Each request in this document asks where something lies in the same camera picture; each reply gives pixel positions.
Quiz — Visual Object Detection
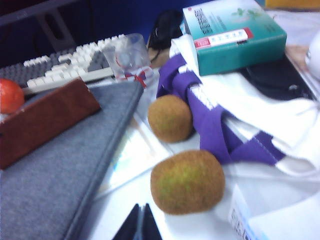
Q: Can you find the black flat device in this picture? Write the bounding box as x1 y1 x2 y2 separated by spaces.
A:
239 53 319 101

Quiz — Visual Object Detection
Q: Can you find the green and white medicine box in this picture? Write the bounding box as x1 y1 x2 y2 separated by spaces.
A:
181 0 288 77

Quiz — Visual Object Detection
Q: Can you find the white rounded object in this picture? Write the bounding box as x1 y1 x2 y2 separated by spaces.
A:
304 31 320 81

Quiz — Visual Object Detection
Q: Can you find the orange round fruit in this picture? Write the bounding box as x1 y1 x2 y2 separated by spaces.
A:
0 77 26 115

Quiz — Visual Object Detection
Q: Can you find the black computer mouse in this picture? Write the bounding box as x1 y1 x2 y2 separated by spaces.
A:
146 9 186 69

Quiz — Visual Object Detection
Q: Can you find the large brown kiwi fruit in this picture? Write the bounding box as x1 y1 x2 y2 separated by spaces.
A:
150 149 226 216

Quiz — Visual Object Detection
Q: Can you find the white and grey keyboard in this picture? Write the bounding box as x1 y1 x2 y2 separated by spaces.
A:
0 33 141 96

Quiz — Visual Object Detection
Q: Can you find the dark monitor with grey stand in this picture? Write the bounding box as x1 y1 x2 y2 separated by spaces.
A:
0 0 85 49

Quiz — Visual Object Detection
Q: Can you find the small brown kiwi fruit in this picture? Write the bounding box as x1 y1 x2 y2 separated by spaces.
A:
147 94 194 144

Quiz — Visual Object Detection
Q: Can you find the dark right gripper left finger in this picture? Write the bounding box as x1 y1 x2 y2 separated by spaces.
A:
111 203 143 240

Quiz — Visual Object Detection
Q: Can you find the red and white wrapper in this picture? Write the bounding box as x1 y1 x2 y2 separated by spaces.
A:
123 65 155 89

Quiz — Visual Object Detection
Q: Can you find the clear plastic cup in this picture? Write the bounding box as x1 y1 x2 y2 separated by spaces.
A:
102 33 154 82

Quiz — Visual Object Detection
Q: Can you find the white printed carton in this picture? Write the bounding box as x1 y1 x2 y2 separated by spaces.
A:
228 184 320 240

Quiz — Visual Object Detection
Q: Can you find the grey felt sleeve bag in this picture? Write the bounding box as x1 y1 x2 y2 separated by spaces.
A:
0 81 145 240

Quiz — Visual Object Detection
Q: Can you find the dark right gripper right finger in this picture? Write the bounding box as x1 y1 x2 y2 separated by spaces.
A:
143 202 164 240

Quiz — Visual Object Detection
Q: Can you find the white and purple cloth bag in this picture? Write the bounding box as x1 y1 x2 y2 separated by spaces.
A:
155 33 320 176

